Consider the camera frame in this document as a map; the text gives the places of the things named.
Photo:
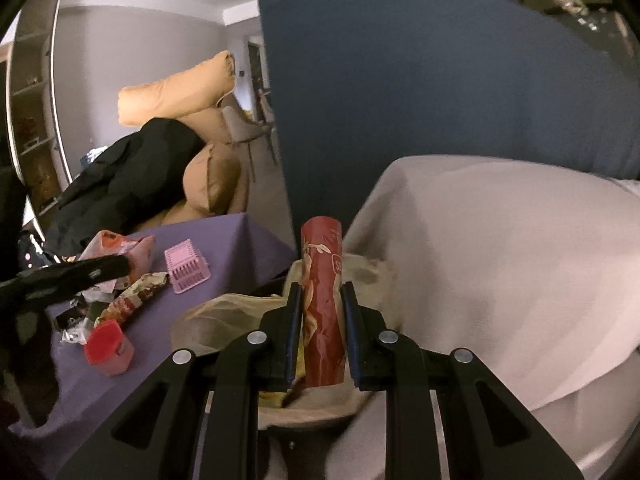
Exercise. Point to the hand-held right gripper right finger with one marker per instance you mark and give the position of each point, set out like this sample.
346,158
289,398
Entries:
350,335

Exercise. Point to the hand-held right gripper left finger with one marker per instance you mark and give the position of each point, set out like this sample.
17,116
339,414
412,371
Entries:
295,335

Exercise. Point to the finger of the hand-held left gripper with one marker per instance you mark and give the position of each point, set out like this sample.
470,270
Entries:
75,275

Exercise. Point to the red chip packet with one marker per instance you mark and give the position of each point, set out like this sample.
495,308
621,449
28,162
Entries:
322,285

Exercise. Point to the multicolour snack packet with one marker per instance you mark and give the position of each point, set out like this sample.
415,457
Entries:
135,297

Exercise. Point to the orange snack packet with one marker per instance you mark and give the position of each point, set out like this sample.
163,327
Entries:
140,252

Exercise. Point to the beige cloth bag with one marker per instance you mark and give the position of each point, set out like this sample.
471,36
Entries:
225,315

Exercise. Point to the black printed bag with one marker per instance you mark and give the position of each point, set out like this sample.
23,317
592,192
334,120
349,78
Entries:
30,252

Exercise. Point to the pink container with red rim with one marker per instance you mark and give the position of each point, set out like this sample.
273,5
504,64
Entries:
107,350

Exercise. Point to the black jacket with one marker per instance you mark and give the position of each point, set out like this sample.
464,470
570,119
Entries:
125,185

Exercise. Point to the purple tablecloth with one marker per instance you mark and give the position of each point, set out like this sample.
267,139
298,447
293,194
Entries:
225,255

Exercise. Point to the pink plastic basket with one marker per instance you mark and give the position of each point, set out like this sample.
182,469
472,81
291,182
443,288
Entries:
185,267

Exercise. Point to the white cover cloth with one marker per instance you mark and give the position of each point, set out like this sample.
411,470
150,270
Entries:
500,260

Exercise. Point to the rounded yellow cushion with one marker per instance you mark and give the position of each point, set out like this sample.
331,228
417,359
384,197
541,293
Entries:
215,180

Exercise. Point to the open shelf unit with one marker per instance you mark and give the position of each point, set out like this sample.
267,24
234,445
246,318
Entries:
30,110

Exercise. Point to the flat yellow cushion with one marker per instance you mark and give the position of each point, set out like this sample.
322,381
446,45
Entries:
210,125

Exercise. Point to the long yellow cushion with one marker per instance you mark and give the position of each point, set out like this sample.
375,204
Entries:
175,90

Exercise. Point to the grey dining chair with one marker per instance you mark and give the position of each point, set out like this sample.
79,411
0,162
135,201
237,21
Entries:
240,125

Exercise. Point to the blue cover cloth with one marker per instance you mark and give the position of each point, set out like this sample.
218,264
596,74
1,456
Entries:
425,85

